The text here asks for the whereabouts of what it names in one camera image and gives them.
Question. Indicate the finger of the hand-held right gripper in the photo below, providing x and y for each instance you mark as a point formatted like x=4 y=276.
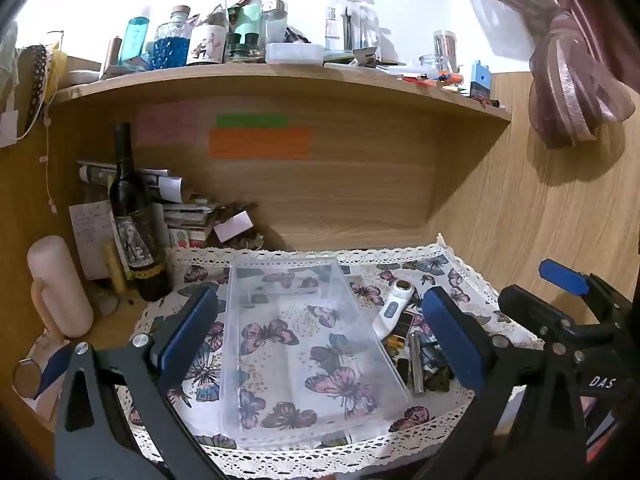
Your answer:
x=562 y=274
x=530 y=310

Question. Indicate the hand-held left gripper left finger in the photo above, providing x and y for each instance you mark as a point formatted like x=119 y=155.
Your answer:
x=187 y=330

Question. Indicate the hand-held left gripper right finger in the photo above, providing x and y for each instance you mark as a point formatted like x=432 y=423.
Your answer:
x=452 y=340

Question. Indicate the white facial massager device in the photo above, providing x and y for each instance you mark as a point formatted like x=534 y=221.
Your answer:
x=395 y=310

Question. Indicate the clear plastic storage box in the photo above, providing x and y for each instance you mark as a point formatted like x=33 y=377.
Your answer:
x=300 y=360

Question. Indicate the dark small item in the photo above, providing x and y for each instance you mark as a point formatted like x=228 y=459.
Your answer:
x=437 y=375

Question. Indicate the silver metal cylinder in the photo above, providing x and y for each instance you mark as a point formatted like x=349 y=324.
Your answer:
x=417 y=365

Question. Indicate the butterfly print lace cloth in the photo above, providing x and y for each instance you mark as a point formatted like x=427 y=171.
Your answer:
x=430 y=265

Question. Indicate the red orange item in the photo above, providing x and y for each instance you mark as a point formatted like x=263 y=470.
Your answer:
x=607 y=435

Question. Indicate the fruit print card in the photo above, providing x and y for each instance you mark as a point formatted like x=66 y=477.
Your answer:
x=179 y=239

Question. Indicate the gold tube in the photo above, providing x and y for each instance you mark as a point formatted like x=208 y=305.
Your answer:
x=114 y=270

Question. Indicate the white tag card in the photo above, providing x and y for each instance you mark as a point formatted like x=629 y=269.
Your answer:
x=232 y=225

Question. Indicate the stack of papers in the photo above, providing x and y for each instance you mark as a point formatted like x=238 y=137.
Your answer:
x=185 y=215

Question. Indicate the dark brown box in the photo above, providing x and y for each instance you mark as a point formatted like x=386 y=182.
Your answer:
x=237 y=210

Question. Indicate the dark wine bottle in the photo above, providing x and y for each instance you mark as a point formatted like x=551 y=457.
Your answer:
x=132 y=210

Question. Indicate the blue card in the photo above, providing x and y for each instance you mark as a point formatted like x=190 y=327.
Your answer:
x=55 y=367

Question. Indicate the handwritten paper note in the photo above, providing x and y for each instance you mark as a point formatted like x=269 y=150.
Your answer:
x=87 y=230

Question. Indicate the cream water bottle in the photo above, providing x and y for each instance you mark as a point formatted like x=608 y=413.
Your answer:
x=55 y=280

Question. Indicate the small round mirror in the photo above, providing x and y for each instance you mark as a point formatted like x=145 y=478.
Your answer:
x=27 y=379

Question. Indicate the orange sticky note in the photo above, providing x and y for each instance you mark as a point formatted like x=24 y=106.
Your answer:
x=260 y=144

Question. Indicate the pink sticky note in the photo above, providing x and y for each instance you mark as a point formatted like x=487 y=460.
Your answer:
x=166 y=122

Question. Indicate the blue box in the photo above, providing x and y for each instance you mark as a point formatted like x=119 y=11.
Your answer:
x=480 y=80

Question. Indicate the pink curtain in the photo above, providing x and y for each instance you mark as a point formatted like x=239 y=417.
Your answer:
x=565 y=60

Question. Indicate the green sticky note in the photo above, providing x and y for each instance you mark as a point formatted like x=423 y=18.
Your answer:
x=252 y=120

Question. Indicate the tall glass jar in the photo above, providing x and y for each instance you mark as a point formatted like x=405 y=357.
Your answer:
x=445 y=47

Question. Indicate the wooden shelf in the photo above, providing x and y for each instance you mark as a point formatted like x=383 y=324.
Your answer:
x=300 y=82

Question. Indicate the brown cosmetic tube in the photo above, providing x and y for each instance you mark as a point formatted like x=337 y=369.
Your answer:
x=111 y=57

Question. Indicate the glass bottle with blue beads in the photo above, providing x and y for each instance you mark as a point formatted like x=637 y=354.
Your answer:
x=171 y=45

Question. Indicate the white label bottle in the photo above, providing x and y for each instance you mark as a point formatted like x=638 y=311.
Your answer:
x=207 y=42

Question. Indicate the dark ink bottle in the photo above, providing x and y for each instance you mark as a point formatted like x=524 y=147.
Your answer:
x=245 y=47

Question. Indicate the white plastic container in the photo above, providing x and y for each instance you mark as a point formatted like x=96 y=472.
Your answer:
x=294 y=53

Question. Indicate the teal bottle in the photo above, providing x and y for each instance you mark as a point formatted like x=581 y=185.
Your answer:
x=134 y=35

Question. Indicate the mint green bottle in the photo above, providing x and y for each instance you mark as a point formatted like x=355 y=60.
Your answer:
x=247 y=17

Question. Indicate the clear bottle with silver cap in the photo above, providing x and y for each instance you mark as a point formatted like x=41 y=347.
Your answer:
x=276 y=22

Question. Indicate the clear plastic packages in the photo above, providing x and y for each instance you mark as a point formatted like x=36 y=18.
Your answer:
x=350 y=20

